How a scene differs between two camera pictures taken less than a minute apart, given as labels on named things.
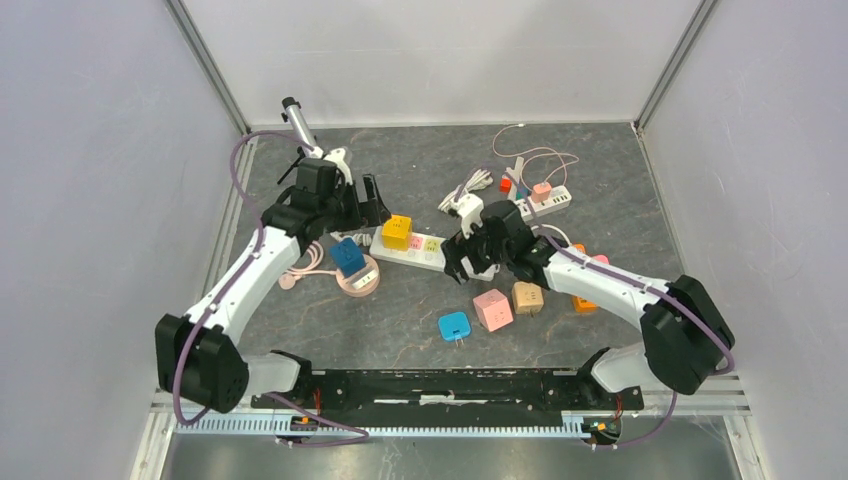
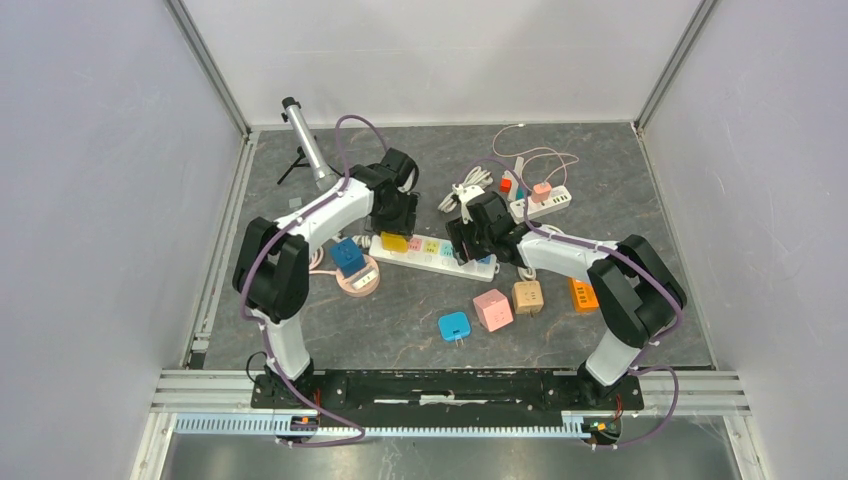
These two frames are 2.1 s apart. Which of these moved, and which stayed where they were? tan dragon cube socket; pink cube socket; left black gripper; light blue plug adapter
Moved: left black gripper
Stayed: pink cube socket; tan dragon cube socket; light blue plug adapter
